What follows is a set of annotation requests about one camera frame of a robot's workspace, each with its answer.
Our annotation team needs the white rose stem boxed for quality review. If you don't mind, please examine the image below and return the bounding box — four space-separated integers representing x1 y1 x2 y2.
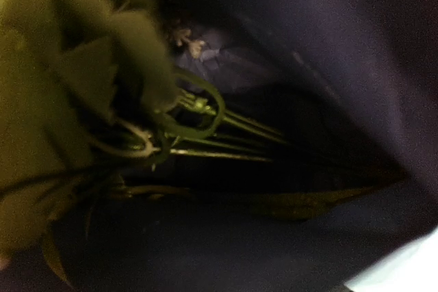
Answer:
1 0 178 268

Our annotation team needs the blue wrapping paper sheet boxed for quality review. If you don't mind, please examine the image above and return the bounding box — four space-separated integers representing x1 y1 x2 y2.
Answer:
55 0 437 291

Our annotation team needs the white flower stem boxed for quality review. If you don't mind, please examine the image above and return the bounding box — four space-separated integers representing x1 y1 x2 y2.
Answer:
152 67 292 163

